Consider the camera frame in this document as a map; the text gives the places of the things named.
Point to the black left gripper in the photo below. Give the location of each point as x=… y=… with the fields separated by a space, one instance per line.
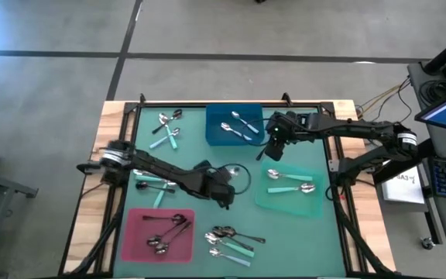
x=215 y=186

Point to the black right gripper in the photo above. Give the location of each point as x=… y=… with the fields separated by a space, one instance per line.
x=275 y=149

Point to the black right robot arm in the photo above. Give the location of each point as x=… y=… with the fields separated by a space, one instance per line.
x=347 y=126

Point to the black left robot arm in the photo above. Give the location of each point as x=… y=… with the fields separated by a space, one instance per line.
x=161 y=168

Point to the blue plastic bin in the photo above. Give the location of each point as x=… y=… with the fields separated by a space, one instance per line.
x=215 y=135

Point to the translucent teal plastic bin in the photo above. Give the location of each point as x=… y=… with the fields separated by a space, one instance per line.
x=289 y=205

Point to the pink plastic bin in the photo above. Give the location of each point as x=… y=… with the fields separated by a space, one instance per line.
x=138 y=248

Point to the white paper sheet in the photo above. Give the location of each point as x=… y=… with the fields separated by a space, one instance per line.
x=403 y=186

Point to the caster wheel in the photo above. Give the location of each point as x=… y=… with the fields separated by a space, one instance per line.
x=428 y=243

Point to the grey side table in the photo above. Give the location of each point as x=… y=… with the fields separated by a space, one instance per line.
x=14 y=188

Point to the black frame clamp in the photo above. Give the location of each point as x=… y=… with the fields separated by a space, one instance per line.
x=142 y=98
x=286 y=98

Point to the black metal table frame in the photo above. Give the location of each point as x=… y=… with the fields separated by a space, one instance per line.
x=129 y=106

